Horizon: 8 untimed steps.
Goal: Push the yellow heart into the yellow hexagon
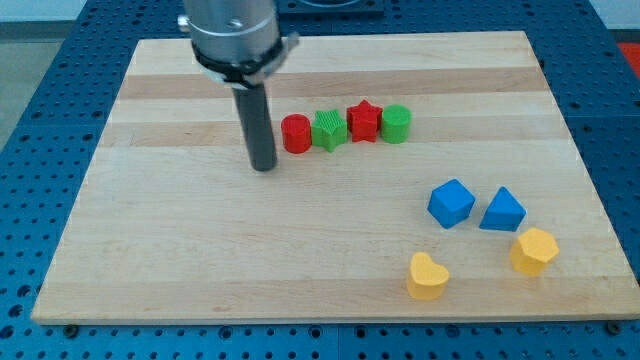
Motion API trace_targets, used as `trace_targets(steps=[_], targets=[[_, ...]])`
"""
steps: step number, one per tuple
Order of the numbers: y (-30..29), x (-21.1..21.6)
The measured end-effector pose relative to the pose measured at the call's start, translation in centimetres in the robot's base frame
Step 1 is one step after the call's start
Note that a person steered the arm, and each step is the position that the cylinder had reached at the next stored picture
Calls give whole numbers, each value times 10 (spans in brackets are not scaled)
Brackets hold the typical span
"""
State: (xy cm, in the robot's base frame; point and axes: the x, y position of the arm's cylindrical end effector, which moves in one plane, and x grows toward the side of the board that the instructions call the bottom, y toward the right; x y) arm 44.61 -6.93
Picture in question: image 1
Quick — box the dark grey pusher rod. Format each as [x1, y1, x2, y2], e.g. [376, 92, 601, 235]
[232, 84, 277, 172]

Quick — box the yellow heart block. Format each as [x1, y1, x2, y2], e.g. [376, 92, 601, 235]
[406, 252, 450, 300]

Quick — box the yellow hexagon block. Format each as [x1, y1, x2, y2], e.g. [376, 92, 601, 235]
[509, 227, 560, 277]

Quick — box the red cylinder block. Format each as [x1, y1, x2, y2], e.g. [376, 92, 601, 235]
[281, 114, 312, 154]

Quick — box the green star block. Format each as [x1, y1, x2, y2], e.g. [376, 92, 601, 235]
[311, 109, 348, 152]

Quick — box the red star block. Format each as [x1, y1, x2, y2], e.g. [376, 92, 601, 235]
[346, 100, 383, 142]

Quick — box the green cylinder block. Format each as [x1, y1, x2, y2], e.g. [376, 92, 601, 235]
[380, 104, 412, 144]

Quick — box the wooden board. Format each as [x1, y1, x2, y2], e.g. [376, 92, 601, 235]
[31, 31, 639, 325]

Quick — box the blue cube block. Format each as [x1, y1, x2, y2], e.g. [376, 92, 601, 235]
[427, 179, 476, 229]

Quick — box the blue triangle block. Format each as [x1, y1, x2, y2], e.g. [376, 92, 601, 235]
[479, 187, 527, 232]

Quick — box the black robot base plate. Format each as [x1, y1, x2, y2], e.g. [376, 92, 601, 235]
[275, 0, 386, 16]

